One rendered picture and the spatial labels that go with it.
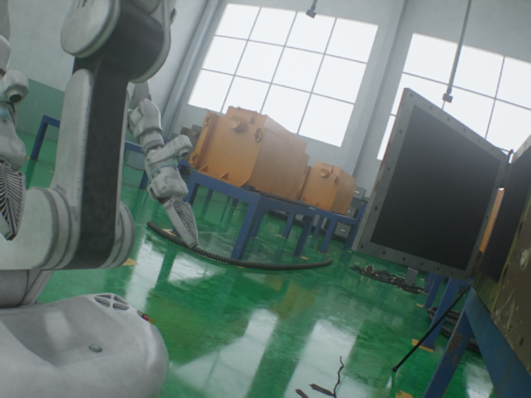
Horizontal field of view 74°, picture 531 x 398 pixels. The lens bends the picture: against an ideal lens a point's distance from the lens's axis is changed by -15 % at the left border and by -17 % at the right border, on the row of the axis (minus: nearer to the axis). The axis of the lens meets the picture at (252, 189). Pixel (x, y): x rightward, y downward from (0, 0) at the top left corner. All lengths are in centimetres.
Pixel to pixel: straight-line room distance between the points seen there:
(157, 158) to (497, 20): 1113
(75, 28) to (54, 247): 42
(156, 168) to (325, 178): 588
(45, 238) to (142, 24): 46
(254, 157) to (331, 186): 305
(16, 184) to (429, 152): 124
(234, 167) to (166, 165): 295
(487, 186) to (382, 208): 57
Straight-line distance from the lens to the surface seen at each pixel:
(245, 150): 389
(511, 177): 176
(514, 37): 1156
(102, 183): 81
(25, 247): 80
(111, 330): 98
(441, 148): 149
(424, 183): 145
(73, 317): 106
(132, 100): 109
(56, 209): 75
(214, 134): 409
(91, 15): 82
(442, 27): 1147
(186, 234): 92
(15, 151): 68
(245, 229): 362
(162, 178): 94
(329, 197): 670
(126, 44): 83
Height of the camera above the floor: 78
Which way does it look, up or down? 2 degrees down
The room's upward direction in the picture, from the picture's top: 19 degrees clockwise
